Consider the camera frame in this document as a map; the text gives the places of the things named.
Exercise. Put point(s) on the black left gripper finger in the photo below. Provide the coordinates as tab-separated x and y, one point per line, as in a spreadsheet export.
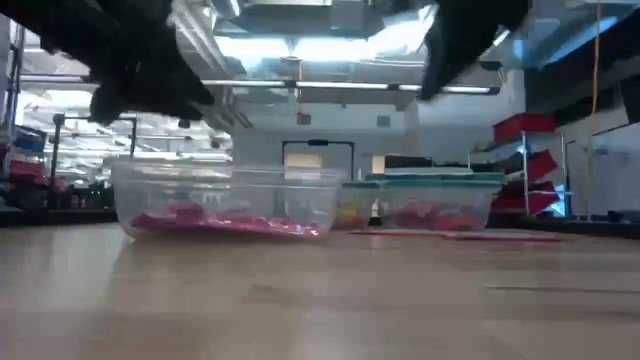
187	112
200	94

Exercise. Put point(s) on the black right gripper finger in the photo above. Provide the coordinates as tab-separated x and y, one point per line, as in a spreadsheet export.
440	70

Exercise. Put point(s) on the clear lid teal rim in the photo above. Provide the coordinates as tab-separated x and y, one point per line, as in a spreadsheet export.
450	181

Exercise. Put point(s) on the red Skittles pack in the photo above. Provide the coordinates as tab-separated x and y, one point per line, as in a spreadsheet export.
415	217
462	220

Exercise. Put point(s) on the yellow candy pack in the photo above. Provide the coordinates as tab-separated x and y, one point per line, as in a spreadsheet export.
347	215

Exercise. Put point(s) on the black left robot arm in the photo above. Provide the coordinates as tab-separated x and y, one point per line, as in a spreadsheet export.
60	25

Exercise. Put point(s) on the black monitor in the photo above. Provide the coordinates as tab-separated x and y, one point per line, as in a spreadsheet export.
407	161

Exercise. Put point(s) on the ceiling light tube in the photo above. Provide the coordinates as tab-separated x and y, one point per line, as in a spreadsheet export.
340	86

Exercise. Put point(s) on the red storage bin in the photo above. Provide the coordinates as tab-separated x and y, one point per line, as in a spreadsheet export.
540	167
525	127
542	200

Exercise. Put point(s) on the black stand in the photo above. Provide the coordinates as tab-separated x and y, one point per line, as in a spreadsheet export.
56	160

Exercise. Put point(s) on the metal shelf rack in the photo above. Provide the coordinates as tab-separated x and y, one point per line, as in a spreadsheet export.
524	160

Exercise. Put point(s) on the storage shelf with bins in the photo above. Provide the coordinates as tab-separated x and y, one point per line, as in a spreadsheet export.
25	170

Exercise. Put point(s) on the glass partition panel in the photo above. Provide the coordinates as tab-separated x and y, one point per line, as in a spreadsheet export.
610	170

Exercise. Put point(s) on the grey frame post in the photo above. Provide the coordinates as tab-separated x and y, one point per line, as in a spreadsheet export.
15	75

